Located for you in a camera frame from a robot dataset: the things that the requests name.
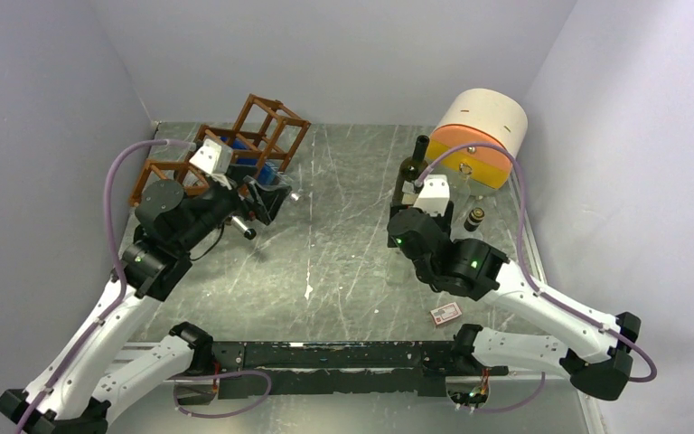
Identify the blue plastic water bottle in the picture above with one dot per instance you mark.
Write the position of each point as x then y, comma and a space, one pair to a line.
269, 174

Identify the clear glass bottle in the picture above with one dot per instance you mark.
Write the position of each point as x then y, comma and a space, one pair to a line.
460, 189

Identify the dark small bottle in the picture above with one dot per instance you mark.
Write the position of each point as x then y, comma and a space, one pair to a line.
474, 219

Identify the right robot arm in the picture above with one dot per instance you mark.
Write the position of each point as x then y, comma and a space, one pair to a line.
474, 272

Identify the brown wooden wine rack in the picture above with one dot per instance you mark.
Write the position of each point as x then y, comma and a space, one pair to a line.
264, 138

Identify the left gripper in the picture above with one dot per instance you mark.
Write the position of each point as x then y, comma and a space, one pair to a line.
266, 202

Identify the green glass wine bottle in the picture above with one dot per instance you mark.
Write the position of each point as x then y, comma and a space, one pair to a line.
240, 225

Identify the cream orange cylindrical box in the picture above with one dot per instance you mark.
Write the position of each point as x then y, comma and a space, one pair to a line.
496, 123

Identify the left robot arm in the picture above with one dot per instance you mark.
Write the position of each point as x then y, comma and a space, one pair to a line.
77, 393

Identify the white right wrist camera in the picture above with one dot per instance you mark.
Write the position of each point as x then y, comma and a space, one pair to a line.
433, 198

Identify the small red white box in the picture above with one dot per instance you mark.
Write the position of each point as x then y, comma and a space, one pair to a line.
445, 314

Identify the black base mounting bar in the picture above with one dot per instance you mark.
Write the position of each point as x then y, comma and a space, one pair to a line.
287, 368

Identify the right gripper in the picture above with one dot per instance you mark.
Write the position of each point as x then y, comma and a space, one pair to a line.
444, 221

